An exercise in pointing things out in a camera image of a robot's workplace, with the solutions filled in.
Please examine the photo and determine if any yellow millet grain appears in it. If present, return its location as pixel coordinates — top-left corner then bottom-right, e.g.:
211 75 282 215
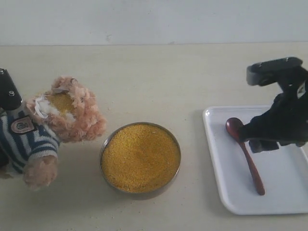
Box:
101 123 180 193

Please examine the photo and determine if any dark brown wooden spoon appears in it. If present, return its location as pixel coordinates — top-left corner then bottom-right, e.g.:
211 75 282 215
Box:
225 117 265 196

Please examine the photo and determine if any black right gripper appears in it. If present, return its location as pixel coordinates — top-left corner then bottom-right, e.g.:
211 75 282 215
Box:
238 67 308 154

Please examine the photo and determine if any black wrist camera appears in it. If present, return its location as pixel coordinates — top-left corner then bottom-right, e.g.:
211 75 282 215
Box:
246 57 303 86
0 68 23 111

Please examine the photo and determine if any white rectangular plastic tray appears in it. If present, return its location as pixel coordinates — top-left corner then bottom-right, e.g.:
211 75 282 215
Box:
202 105 308 215

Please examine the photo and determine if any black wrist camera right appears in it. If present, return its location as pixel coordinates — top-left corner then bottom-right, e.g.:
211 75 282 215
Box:
246 57 303 86

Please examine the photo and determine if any beige teddy bear striped shirt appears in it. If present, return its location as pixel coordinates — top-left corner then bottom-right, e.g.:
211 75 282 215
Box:
0 76 106 189

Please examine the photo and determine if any round metal bowl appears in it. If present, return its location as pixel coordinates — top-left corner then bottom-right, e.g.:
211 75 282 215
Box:
100 121 181 201

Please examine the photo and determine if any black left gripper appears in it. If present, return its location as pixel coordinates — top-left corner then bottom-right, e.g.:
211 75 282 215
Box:
0 149 9 171

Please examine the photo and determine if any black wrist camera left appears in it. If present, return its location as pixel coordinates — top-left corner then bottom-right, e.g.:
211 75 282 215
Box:
0 68 23 111

